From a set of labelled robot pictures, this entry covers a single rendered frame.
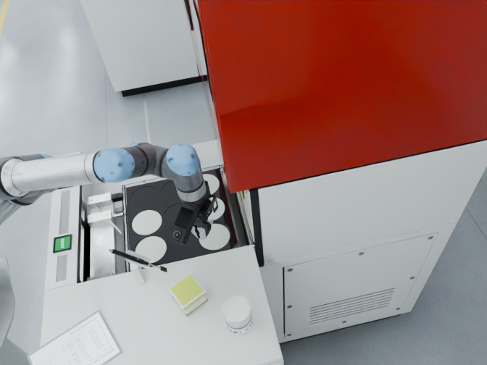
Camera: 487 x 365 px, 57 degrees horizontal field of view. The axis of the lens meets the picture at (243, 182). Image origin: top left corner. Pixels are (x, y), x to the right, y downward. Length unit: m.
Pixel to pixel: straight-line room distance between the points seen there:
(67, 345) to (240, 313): 0.48
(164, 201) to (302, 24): 0.91
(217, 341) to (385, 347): 1.20
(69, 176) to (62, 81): 2.82
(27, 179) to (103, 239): 0.47
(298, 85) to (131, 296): 0.76
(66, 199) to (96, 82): 2.22
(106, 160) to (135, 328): 0.50
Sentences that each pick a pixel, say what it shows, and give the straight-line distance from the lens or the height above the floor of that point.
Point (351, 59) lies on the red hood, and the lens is 0.95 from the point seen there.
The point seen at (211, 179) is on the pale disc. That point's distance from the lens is 1.61.
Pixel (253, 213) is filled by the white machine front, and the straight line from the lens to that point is 1.23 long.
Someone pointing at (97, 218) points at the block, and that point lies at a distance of 1.60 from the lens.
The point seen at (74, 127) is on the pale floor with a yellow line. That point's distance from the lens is 3.42.
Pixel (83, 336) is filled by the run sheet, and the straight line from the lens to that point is 1.34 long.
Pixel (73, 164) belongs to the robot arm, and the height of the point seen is 1.38.
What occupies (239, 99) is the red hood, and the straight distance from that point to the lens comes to 0.93.
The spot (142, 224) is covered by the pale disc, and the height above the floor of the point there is 0.90.
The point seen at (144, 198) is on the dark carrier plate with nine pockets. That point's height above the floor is 0.90.
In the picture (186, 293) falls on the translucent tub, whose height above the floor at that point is 1.03.
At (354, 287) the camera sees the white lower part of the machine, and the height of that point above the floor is 0.50.
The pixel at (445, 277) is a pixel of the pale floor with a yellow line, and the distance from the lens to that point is 2.52.
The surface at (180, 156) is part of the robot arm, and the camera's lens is 1.08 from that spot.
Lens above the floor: 2.12
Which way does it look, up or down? 50 degrees down
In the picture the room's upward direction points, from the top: 7 degrees counter-clockwise
